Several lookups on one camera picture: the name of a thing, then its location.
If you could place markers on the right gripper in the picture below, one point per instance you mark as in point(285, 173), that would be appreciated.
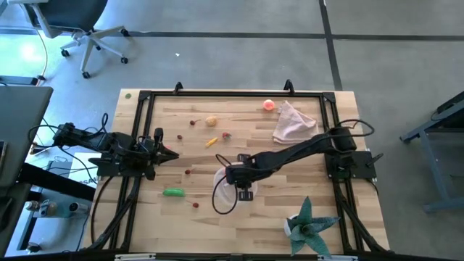
point(239, 174)

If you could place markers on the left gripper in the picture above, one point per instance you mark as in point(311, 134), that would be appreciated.
point(150, 154)

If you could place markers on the red toy strawberry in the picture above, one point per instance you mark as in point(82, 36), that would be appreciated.
point(226, 136)

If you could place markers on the tan toy potato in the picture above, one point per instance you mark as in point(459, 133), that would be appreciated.
point(211, 121)

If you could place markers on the pink toy peach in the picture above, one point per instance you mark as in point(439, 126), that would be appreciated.
point(268, 105)

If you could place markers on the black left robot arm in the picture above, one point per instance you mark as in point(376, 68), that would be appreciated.
point(108, 141)

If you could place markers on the clear plastic tupperware container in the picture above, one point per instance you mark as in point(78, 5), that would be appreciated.
point(226, 197)

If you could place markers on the green toy pea pod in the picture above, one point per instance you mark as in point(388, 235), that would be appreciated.
point(174, 192)

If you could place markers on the beige folded cloth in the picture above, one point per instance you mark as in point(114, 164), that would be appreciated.
point(291, 125)

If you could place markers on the white plant pot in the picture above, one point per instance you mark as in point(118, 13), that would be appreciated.
point(287, 228)

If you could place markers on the green snake plant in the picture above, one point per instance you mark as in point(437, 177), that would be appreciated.
point(308, 228)

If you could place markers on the white paper sheet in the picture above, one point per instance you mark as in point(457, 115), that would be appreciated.
point(78, 170)

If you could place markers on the small white round device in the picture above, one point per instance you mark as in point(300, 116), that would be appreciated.
point(74, 207)

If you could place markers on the small brown bottle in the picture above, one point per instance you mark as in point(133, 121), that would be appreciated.
point(50, 208)

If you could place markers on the grey desk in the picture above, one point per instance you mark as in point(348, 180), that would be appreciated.
point(21, 127)

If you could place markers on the black flat device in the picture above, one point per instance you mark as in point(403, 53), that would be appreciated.
point(18, 80)

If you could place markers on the office chair with white base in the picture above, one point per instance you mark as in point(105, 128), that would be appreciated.
point(69, 11)

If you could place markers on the table with blue legs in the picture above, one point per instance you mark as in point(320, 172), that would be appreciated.
point(433, 170)

